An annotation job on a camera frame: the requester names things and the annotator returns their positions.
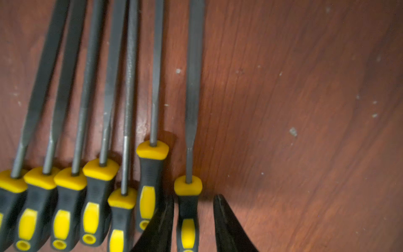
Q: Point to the file yellow black handle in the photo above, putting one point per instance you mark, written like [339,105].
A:
[101,172]
[34,223]
[152,153]
[189,187]
[13,186]
[123,200]
[71,182]

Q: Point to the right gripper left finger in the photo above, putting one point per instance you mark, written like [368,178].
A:
[157,236]

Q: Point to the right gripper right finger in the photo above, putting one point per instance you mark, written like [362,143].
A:
[230,235]

